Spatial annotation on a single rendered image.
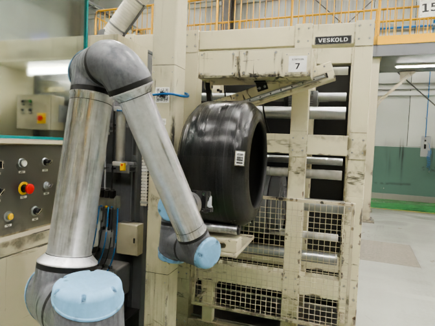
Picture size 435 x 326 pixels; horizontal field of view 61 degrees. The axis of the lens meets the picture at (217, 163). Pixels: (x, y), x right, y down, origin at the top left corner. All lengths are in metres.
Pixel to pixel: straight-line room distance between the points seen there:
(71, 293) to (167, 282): 1.12
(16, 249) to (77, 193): 0.66
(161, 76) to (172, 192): 0.98
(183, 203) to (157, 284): 1.02
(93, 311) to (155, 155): 0.38
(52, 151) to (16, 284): 0.55
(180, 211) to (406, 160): 9.96
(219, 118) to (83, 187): 0.77
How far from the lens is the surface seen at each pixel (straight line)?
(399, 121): 10.84
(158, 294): 1.99
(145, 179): 1.90
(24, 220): 1.67
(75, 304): 0.85
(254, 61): 2.00
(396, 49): 7.18
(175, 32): 1.89
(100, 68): 0.95
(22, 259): 1.63
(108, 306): 0.86
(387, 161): 10.73
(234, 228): 1.66
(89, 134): 1.00
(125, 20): 2.40
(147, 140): 0.94
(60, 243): 1.01
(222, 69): 2.03
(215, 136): 1.53
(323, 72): 2.08
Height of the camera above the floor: 1.28
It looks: 3 degrees down
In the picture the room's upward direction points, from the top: 2 degrees clockwise
